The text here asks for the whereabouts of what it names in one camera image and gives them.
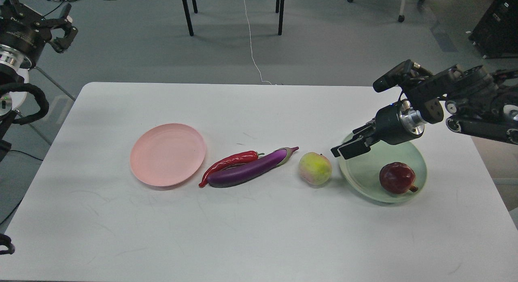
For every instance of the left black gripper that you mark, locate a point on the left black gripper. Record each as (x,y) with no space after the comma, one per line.
(24,33)

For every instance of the purple eggplant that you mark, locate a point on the purple eggplant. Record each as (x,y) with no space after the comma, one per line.
(234,176)

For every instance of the black table legs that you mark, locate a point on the black table legs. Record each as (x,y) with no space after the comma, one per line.
(231,15)

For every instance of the green plate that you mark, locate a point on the green plate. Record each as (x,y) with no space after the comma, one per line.
(363,171)

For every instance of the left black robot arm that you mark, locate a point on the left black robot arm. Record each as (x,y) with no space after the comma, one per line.
(23,101)

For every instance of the red pomegranate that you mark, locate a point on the red pomegranate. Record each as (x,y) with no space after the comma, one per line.
(398,178)

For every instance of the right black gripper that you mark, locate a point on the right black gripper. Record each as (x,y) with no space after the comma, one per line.
(393,124)

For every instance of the white chair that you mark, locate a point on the white chair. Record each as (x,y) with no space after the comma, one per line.
(19,119)

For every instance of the red chili pepper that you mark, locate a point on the red chili pepper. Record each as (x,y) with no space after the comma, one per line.
(228,162)

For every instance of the white office chair base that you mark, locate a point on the white office chair base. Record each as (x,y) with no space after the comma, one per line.
(395,9)

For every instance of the pink plate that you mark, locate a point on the pink plate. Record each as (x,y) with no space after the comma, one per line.
(167,155)

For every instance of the black equipment case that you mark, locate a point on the black equipment case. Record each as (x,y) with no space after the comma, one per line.
(496,34)

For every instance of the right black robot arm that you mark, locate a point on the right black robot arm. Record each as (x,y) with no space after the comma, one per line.
(480,104)

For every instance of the yellow-green peach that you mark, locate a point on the yellow-green peach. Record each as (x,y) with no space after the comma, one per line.
(315,168)

